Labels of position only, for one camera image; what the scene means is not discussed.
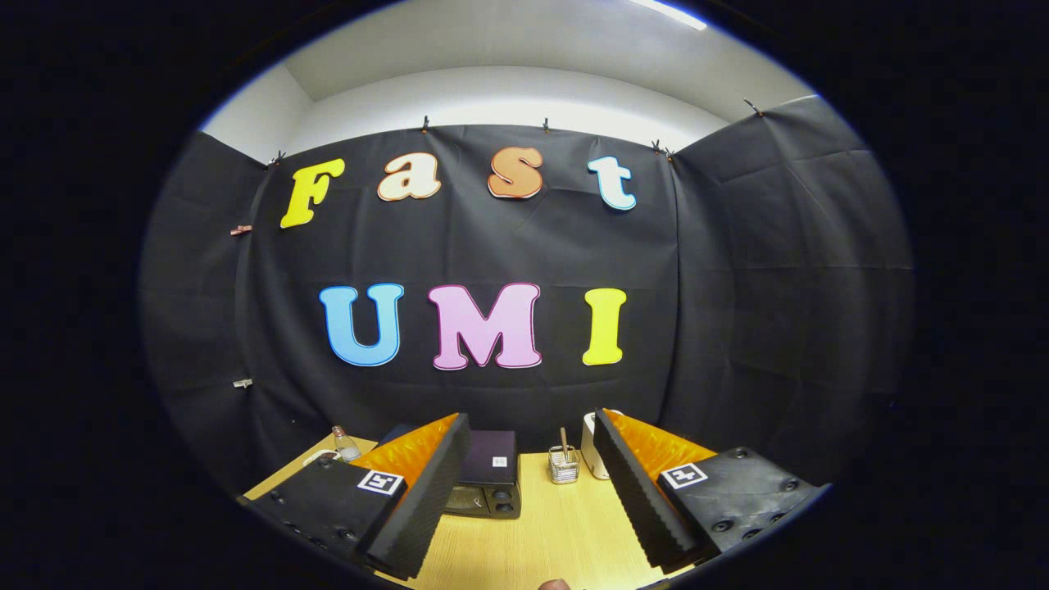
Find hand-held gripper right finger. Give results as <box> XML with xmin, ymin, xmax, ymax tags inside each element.
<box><xmin>592</xmin><ymin>408</ymin><xmax>830</xmax><ymax>574</ymax></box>

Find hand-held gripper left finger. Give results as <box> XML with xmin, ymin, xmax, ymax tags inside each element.
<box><xmin>246</xmin><ymin>412</ymin><xmax>472</xmax><ymax>581</ymax></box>

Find black toaster oven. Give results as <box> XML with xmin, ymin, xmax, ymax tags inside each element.
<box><xmin>381</xmin><ymin>423</ymin><xmax>523</xmax><ymax>520</ymax></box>

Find white toaster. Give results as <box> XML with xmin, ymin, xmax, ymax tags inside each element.
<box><xmin>581</xmin><ymin>410</ymin><xmax>624</xmax><ymax>480</ymax></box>

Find metal wire utensil holder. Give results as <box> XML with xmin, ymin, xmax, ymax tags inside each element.
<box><xmin>548</xmin><ymin>445</ymin><xmax>580</xmax><ymax>484</ymax></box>

